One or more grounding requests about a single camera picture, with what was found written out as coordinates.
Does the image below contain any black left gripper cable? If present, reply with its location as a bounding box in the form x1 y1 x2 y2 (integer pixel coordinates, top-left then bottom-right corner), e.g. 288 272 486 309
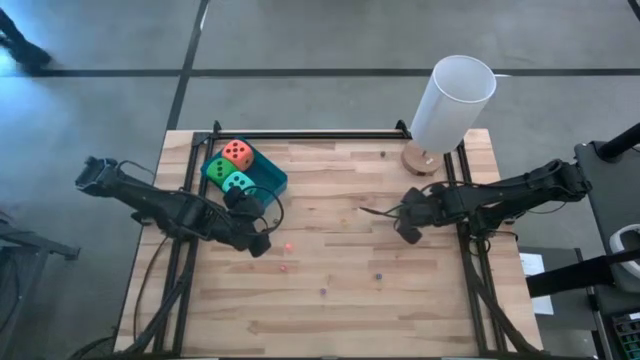
244 185 286 236

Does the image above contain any black equipment cart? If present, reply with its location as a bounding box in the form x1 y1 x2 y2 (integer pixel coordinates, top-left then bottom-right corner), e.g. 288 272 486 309
524 122 640 360

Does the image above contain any large teal foam die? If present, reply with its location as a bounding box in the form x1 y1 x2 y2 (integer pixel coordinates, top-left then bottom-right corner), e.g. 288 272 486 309
221 171 257 197

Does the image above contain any person's foot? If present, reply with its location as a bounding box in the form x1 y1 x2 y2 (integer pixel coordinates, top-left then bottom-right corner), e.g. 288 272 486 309
0 7 54 76

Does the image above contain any white paper sheet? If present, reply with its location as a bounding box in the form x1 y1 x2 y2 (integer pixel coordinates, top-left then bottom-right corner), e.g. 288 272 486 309
518 252 555 316

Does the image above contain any black tripod stand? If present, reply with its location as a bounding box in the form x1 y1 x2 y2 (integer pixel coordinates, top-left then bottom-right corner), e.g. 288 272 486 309
0 209 81 360

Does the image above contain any black lit keypad device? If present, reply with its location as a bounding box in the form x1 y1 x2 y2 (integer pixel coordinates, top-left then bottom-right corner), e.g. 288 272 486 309
612 312 640 360

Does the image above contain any white cylindrical lamp shade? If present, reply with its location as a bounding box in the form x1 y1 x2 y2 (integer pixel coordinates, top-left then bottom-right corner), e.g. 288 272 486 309
409 54 498 155

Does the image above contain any blue plastic bin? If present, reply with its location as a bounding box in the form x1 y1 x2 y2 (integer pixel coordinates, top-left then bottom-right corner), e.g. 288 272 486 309
200 136 289 209

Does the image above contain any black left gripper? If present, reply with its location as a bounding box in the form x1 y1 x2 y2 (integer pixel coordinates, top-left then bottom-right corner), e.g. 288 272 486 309
219 186 273 259

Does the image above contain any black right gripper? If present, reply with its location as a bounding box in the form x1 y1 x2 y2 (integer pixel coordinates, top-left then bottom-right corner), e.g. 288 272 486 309
360 187 464 246

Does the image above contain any round wooden lamp base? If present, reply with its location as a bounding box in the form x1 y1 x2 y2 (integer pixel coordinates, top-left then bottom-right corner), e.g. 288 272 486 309
400 139 445 177

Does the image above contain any large green foam die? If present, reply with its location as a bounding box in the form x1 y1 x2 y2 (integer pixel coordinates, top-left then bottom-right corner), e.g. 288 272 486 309
205 157 239 189

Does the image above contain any black aluminium table frame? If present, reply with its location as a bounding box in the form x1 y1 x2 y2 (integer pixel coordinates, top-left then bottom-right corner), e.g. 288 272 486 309
119 119 544 359

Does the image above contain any white round object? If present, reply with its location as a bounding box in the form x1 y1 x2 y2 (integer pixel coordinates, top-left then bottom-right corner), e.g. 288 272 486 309
608 223 640 294

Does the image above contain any large orange foam die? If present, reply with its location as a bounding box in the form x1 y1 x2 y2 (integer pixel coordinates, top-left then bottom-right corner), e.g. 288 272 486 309
221 139 255 172

